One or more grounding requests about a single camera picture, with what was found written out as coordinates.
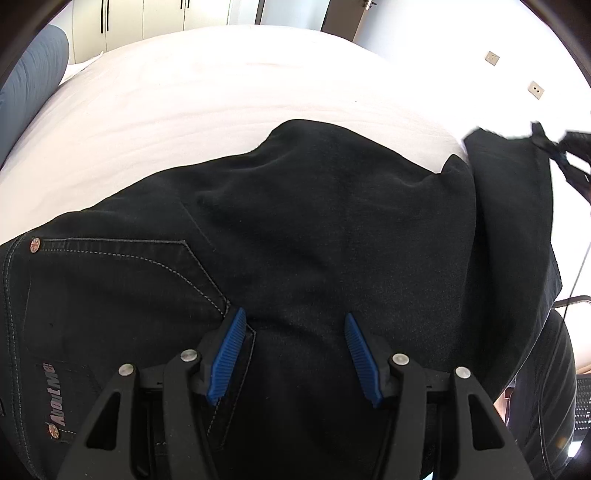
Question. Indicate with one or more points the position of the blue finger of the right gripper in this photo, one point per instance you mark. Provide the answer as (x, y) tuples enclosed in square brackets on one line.
[(573, 175), (577, 143)]

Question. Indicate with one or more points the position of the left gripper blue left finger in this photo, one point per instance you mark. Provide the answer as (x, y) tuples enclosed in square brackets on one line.
[(219, 350)]

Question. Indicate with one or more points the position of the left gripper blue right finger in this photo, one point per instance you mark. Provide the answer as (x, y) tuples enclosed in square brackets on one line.
[(371, 356)]

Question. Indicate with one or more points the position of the blue rolled duvet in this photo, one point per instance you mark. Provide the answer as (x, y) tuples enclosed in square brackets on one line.
[(33, 80)]

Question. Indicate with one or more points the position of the dark brown door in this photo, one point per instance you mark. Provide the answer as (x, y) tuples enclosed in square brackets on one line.
[(344, 17)]

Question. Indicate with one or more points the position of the cream wardrobe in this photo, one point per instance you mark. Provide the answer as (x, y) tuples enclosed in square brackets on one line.
[(97, 26)]

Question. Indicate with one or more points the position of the black denim pants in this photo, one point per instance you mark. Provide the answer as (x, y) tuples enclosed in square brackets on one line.
[(453, 268)]

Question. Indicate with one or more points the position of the upper beige wall socket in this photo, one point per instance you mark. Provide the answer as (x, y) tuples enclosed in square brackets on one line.
[(492, 58)]

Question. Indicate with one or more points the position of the beige wall socket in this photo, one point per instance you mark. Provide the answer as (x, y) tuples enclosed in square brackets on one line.
[(536, 90), (492, 58)]

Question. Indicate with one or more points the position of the white bed mattress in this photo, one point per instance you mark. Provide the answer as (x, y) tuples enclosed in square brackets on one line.
[(190, 97)]

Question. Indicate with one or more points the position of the person's dark trouser leg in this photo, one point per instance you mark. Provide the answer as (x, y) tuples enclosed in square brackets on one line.
[(542, 406)]

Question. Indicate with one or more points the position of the lower beige wall socket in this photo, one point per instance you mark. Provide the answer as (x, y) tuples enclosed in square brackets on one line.
[(536, 90)]

